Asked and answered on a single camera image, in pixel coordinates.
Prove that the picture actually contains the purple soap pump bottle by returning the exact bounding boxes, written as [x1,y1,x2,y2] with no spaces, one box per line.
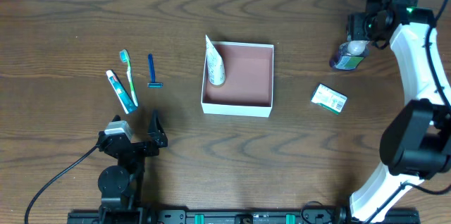
[329,41,369,70]

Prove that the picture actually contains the white lotion tube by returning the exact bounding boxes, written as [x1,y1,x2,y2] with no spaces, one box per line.
[205,35,226,86]

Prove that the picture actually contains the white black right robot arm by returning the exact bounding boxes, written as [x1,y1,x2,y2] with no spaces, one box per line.
[343,0,450,223]

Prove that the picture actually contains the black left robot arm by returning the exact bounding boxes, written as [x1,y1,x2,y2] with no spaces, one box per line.
[96,111,168,211]

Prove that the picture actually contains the teal white toothpaste tube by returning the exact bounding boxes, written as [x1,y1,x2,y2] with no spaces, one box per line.
[106,70,137,114]

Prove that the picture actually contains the blue disposable razor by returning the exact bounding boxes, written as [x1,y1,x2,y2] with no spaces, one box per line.
[147,54,163,89]

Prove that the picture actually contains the green white toothbrush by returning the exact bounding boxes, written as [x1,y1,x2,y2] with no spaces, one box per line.
[119,49,139,106]

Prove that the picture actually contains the green white soap box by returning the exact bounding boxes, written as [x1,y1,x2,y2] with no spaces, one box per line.
[311,84,347,114]

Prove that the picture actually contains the white box with pink interior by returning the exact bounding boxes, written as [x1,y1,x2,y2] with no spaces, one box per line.
[201,41,274,118]

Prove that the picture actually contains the black left camera cable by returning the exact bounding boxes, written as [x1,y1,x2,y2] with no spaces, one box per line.
[23,144,101,224]

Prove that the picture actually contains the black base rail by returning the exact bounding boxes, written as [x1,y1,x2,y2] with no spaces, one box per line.
[66,206,420,224]

